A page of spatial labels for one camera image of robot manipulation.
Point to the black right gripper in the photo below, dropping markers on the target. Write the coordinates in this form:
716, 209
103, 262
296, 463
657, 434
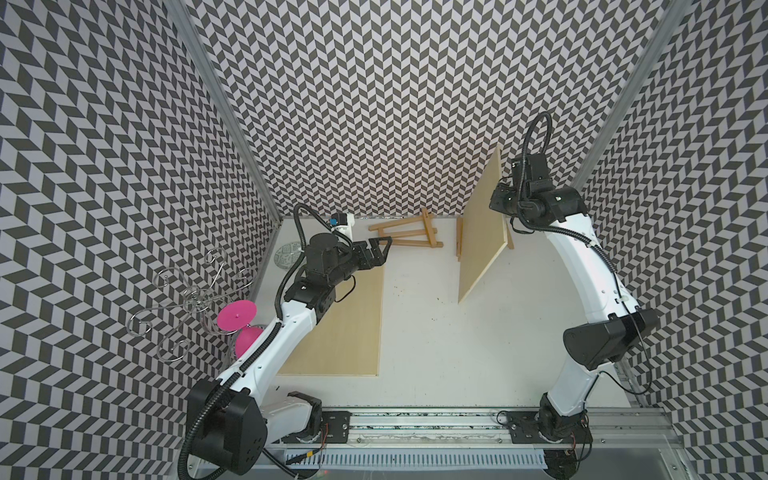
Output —
498, 199

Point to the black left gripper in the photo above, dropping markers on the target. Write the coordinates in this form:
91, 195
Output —
359, 248

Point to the wooden easel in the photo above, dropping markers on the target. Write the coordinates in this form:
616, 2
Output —
459, 237
416, 231

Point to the plywood board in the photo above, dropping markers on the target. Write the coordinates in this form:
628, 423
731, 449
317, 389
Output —
484, 234
347, 340

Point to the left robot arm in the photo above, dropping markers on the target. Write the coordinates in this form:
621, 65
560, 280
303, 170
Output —
258, 360

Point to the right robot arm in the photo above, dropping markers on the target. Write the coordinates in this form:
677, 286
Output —
614, 320

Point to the green patterned ceramic bowl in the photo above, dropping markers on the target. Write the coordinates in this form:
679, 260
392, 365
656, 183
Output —
286, 255

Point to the pink egg-shaped container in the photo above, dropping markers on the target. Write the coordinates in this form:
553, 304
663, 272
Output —
236, 318

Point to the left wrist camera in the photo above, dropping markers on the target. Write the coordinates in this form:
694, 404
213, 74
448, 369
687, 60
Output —
342, 223

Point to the silver wire rack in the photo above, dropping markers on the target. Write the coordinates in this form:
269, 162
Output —
195, 301

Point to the aluminium corner post right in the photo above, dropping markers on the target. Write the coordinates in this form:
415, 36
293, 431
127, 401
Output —
648, 58

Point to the aluminium corner post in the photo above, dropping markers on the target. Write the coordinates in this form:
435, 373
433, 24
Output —
648, 58
179, 15

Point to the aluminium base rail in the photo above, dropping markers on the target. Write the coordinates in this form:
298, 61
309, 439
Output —
379, 439

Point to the aluminium corner post left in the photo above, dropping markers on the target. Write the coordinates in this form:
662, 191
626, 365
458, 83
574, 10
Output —
179, 15

